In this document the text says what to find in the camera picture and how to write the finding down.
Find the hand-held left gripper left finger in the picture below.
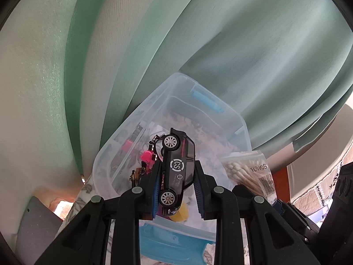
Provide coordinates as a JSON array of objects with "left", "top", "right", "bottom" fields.
[{"left": 34, "top": 161, "right": 164, "bottom": 265}]

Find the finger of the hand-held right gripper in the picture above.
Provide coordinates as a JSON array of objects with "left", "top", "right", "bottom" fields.
[{"left": 276, "top": 201, "right": 320, "bottom": 244}]

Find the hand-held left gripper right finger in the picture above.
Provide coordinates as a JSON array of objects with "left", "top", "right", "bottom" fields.
[{"left": 194, "top": 160, "right": 322, "bottom": 265}]

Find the yellow rubber toy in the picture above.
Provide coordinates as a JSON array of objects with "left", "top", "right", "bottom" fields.
[{"left": 169, "top": 201, "right": 190, "bottom": 223}]

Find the pink and orange keychain toy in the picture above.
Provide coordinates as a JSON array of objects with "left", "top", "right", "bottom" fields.
[{"left": 130, "top": 134, "right": 166, "bottom": 188}]

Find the black toy car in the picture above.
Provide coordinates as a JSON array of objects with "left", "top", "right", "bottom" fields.
[{"left": 154, "top": 128, "right": 196, "bottom": 217}]

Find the bag of cotton swabs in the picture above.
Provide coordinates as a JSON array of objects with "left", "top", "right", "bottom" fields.
[{"left": 219, "top": 150, "right": 278, "bottom": 206}]

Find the clear plastic container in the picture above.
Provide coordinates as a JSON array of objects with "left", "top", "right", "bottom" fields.
[{"left": 92, "top": 72, "right": 252, "bottom": 265}]

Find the beige quilted cloth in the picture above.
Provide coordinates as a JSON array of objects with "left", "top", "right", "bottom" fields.
[{"left": 292, "top": 161, "right": 342, "bottom": 216}]

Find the orange wooden board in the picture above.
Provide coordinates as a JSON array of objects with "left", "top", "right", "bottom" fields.
[{"left": 272, "top": 168, "right": 290, "bottom": 203}]

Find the white headboard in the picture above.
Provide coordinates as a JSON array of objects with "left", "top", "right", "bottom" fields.
[{"left": 265, "top": 99, "right": 353, "bottom": 199}]

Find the grey board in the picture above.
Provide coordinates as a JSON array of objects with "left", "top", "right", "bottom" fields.
[{"left": 15, "top": 196, "right": 65, "bottom": 254}]

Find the green curtain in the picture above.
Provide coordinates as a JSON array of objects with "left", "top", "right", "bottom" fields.
[{"left": 63, "top": 0, "right": 353, "bottom": 176}]

